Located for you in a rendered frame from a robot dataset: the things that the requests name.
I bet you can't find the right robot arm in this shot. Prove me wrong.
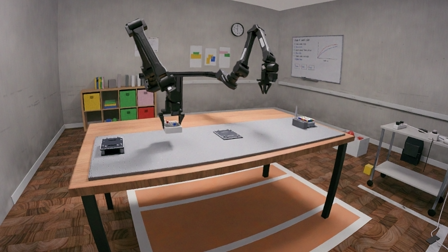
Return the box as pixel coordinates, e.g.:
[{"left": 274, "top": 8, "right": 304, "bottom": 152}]
[{"left": 125, "top": 18, "right": 182, "bottom": 116}]

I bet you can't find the white tube rack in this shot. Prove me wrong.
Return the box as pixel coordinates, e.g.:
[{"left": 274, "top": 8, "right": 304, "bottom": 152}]
[{"left": 163, "top": 121, "right": 182, "bottom": 134}]

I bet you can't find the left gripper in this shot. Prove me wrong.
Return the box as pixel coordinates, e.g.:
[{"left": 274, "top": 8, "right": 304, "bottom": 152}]
[{"left": 256, "top": 78, "right": 272, "bottom": 94}]

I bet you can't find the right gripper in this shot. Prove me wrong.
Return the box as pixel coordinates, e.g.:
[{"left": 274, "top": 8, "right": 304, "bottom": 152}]
[{"left": 158, "top": 108, "right": 185, "bottom": 129}]

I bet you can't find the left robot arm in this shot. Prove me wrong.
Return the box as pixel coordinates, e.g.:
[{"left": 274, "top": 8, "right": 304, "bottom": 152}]
[{"left": 223, "top": 24, "right": 279, "bottom": 87}]

